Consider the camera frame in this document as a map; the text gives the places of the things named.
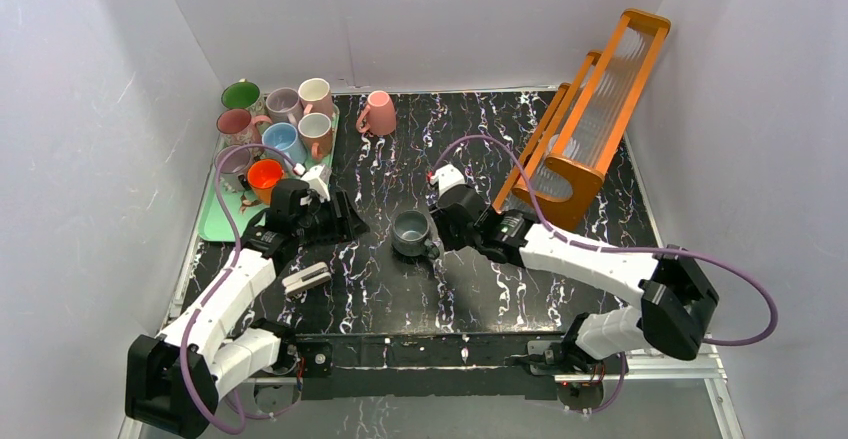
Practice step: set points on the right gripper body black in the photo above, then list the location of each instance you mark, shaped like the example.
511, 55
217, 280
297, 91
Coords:
444, 225

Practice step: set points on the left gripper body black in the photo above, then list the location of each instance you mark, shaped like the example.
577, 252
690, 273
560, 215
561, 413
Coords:
333, 218

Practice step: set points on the grey upside-down mug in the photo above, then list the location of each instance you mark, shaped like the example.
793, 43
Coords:
411, 236

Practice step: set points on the orange upside-down mug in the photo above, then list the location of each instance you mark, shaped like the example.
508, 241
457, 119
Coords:
263, 176

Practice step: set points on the salmon upside-down mug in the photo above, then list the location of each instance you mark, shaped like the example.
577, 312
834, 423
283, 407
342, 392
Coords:
317, 133

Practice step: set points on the light blue upside-down mug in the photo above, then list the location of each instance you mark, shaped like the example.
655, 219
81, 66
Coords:
285, 137

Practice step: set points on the pinkish mug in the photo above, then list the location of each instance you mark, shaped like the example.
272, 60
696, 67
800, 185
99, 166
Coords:
232, 166

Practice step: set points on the lavender ribbed mug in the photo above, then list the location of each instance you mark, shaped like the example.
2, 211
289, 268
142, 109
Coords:
284, 105

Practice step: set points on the pink patterned mug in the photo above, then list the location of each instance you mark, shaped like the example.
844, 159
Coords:
239, 127

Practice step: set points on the cream cartoon mug green interior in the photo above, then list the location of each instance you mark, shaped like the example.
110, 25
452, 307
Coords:
245, 95

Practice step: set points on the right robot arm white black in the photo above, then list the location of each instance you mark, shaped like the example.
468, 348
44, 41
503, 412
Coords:
669, 300

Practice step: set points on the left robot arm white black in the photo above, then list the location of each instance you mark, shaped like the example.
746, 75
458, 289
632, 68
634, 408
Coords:
176, 378

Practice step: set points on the pink upside-down mug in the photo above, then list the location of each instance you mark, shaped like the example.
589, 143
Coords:
378, 116

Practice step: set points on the white black small device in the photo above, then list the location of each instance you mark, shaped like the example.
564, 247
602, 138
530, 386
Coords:
305, 279

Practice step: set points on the green floral serving tray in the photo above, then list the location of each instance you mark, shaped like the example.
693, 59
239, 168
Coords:
213, 225

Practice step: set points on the orange wooden dish rack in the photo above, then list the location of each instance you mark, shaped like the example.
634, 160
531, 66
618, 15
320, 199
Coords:
566, 159

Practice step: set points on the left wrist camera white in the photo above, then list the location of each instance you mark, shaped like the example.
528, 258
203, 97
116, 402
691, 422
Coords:
317, 177

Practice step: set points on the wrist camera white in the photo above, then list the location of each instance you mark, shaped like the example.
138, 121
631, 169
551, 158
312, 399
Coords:
317, 177
445, 178

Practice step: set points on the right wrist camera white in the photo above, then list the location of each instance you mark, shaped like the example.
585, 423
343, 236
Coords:
445, 178

